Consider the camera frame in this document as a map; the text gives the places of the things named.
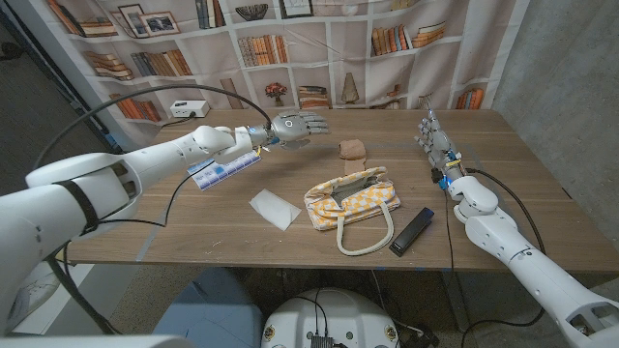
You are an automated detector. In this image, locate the black power strip cord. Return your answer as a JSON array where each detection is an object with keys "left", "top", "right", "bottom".
[{"left": 161, "top": 113, "right": 197, "bottom": 130}]

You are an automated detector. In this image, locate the white flat package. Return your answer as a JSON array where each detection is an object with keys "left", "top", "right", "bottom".
[{"left": 248, "top": 188, "right": 303, "bottom": 232}]

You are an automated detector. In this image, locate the thin black left arm wire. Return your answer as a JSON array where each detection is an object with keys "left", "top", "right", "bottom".
[{"left": 94, "top": 160, "right": 217, "bottom": 228}]

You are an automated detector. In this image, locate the tan adhesive wrap roll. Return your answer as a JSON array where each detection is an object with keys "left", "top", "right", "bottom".
[{"left": 338, "top": 139, "right": 368, "bottom": 176}]

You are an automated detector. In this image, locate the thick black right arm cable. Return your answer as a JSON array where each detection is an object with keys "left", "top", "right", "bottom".
[{"left": 463, "top": 167, "right": 547, "bottom": 348}]

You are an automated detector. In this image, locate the thin black arm wire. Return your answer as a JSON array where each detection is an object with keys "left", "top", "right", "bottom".
[
  {"left": 443, "top": 188, "right": 457, "bottom": 273},
  {"left": 94, "top": 160, "right": 217, "bottom": 228}
]

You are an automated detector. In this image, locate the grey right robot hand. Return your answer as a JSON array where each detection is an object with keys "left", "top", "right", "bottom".
[{"left": 414, "top": 109, "right": 468, "bottom": 181}]

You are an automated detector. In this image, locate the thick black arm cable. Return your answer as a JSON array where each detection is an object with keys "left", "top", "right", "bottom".
[
  {"left": 463, "top": 167, "right": 547, "bottom": 348},
  {"left": 32, "top": 84, "right": 273, "bottom": 335}
]

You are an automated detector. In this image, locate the yellow white checkered handbag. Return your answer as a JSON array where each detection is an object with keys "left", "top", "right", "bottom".
[{"left": 304, "top": 166, "right": 401, "bottom": 257}]

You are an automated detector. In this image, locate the thin black right arm wire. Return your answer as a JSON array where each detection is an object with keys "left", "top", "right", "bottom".
[{"left": 443, "top": 188, "right": 457, "bottom": 273}]

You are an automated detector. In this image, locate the printed bookshelf backdrop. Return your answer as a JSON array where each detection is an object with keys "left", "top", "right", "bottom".
[{"left": 9, "top": 0, "right": 532, "bottom": 152}]

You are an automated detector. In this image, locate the white power strip box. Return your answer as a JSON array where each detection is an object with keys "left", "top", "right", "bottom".
[{"left": 169, "top": 100, "right": 211, "bottom": 119}]

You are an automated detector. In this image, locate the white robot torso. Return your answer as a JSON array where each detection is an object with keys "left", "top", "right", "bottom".
[{"left": 260, "top": 288, "right": 401, "bottom": 348}]

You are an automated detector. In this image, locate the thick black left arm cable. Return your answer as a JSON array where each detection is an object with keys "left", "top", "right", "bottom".
[{"left": 32, "top": 84, "right": 273, "bottom": 335}]

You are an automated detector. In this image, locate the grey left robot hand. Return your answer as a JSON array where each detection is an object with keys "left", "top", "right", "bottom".
[{"left": 263, "top": 110, "right": 330, "bottom": 150}]

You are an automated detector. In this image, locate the grey metal table leg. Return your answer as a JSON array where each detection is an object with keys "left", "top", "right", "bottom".
[{"left": 442, "top": 270, "right": 470, "bottom": 333}]

